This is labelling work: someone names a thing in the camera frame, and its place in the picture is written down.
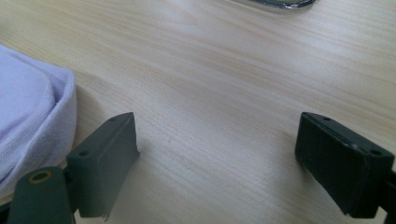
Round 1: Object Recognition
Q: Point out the pale lavender cloth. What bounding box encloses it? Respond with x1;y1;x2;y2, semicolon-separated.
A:
0;44;78;200

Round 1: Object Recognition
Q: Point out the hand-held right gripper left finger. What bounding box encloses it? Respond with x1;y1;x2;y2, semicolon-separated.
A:
65;112;140;220

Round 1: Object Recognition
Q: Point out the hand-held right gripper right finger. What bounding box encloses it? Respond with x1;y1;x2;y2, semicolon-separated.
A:
294;112;395;219

